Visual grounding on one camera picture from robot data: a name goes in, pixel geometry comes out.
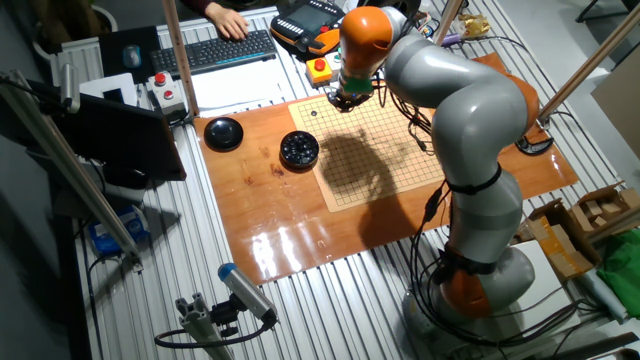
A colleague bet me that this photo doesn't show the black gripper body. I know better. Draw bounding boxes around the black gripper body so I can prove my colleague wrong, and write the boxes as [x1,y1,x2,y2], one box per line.
[327,87,374,114]

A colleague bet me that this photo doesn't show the dark red sleeved forearm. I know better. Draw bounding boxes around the dark red sleeved forearm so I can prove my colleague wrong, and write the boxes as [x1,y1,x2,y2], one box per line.
[179,0,215,17]

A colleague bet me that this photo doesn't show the beige go board mat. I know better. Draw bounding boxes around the beige go board mat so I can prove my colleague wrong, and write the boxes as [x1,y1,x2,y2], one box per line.
[288,92,446,214]

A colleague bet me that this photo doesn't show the glossy orange wooden board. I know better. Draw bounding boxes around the glossy orange wooden board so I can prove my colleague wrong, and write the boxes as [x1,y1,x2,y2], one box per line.
[193,52,580,286]

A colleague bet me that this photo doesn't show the bare person hand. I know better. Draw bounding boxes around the bare person hand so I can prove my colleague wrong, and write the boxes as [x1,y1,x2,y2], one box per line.
[203,1,250,42]

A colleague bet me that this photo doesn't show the green flange adapter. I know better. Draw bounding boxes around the green flange adapter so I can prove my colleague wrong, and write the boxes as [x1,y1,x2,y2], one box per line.
[342,74,375,95]

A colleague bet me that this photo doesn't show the orange box red button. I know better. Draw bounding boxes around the orange box red button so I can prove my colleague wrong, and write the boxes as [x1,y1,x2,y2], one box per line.
[305,57,335,87]

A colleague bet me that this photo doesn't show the black bowl of go stones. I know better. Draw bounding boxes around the black bowl of go stones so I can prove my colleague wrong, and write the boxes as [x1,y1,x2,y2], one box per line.
[278,129,321,170]

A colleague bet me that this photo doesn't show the black orange teach pendant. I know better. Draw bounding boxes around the black orange teach pendant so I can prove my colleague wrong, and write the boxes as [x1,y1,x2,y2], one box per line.
[269,0,347,57]

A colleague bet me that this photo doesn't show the white paper sheets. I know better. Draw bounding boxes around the white paper sheets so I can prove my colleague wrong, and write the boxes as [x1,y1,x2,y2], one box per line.
[189,55,296,117]

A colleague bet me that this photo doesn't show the black filament spool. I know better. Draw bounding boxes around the black filament spool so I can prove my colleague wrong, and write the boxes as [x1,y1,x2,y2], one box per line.
[394,0,423,20]

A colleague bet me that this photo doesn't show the black round bowl lid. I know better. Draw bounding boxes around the black round bowl lid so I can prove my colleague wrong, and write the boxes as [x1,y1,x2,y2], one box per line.
[203,116,245,153]

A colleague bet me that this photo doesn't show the black computer keyboard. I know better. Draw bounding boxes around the black computer keyboard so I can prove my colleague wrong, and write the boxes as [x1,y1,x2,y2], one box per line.
[149,28,278,77]

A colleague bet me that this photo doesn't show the gold foil packet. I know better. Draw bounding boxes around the gold foil packet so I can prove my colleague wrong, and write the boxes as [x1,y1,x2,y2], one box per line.
[457,13,492,40]

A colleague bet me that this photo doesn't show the white box two red buttons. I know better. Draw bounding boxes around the white box two red buttons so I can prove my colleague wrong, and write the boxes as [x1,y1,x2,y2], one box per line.
[147,71,187,117]

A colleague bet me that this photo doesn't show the black C-clamp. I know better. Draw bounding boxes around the black C-clamp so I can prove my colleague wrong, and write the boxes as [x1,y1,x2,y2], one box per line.
[514,133,555,156]

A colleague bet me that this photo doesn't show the grey computer mouse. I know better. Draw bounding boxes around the grey computer mouse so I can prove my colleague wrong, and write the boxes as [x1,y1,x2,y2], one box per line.
[122,43,143,70]

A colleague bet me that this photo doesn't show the black monitor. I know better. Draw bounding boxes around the black monitor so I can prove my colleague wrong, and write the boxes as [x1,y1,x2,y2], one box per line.
[27,79,188,182]

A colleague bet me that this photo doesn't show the black mouse pad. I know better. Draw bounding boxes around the black mouse pad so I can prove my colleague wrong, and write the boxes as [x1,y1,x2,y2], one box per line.
[98,25,162,84]

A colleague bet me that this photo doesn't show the white framed tablet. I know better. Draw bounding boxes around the white framed tablet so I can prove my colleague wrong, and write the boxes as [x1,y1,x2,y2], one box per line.
[78,72,139,107]

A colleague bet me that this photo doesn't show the white round pot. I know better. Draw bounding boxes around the white round pot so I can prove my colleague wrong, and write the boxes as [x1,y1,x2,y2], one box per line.
[32,3,120,61]

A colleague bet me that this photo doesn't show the open brown cardboard box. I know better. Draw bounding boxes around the open brown cardboard box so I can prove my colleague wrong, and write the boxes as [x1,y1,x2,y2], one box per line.
[509,197,601,281]

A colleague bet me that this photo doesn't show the blue plastic packet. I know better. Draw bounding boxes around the blue plastic packet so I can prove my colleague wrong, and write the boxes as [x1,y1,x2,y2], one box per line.
[88,203,151,257]

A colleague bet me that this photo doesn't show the short aluminium profile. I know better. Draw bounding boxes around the short aluminium profile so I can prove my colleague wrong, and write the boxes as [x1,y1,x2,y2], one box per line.
[174,292,236,360]

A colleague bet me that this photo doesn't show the brown cardboard panel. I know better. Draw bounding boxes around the brown cardboard panel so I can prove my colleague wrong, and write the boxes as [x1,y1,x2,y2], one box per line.
[591,47,640,161]

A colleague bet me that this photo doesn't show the cardboard box wooden blocks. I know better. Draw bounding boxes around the cardboard box wooden blocks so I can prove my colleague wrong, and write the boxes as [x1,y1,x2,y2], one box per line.
[569,180,640,236]

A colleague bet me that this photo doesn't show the white flat sheet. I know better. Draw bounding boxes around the white flat sheet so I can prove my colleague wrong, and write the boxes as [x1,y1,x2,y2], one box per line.
[499,239,581,341]

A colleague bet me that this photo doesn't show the silver tube-shaped device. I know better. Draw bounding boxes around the silver tube-shaped device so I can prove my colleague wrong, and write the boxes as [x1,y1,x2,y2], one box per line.
[59,62,81,114]

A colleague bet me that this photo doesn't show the long aluminium profile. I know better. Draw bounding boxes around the long aluminium profile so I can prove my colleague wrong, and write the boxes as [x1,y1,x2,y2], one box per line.
[0,69,144,271]

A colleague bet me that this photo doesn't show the white rolled sheet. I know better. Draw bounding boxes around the white rolled sheet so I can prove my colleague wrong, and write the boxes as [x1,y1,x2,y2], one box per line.
[579,269,629,324]

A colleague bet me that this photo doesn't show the green cloth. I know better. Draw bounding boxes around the green cloth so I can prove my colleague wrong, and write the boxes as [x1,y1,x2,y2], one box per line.
[597,234,640,319]

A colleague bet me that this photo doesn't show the slanted frame pole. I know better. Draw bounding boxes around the slanted frame pole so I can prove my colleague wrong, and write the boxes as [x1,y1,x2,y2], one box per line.
[537,2,640,124]
[162,0,200,117]
[433,0,464,47]

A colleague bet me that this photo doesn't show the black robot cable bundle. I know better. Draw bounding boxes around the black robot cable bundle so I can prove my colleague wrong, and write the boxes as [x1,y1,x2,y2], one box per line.
[407,179,601,351]

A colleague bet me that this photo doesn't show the silver camera blue end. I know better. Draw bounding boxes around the silver camera blue end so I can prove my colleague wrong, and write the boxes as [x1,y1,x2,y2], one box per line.
[217,262,279,324]

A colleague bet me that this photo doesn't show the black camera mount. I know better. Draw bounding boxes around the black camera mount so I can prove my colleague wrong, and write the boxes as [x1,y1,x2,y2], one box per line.
[209,294,246,339]

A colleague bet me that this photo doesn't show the black camera cable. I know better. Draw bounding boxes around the black camera cable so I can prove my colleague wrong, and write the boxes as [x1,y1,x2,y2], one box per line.
[153,314,279,350]

